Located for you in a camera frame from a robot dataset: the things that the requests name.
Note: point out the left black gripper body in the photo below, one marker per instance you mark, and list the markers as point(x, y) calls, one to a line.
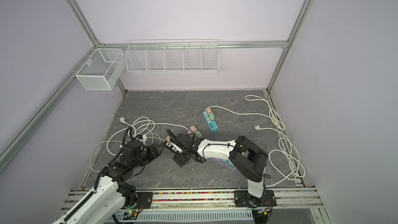
point(147, 155)

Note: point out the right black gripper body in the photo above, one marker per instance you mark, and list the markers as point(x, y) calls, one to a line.
point(183, 157)

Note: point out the green plug adapter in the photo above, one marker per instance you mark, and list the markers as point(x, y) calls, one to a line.
point(198, 135)

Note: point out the purple power strip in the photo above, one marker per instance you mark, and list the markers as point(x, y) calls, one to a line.
point(226, 163)

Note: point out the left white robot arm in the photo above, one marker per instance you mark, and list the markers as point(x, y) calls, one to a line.
point(110, 191)

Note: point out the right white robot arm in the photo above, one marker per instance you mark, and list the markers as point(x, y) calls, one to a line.
point(247, 157)

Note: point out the teal power strip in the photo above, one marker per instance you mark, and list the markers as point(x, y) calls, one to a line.
point(211, 124)

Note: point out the pink adapter on teal strip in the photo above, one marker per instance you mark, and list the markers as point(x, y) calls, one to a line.
point(208, 110)

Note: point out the white mesh box basket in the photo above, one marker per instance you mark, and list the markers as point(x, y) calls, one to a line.
point(102, 69)

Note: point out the white wire shelf basket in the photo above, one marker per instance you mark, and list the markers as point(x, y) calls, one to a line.
point(172, 55)

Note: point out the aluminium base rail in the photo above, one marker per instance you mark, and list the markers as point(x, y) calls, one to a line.
point(172, 206)

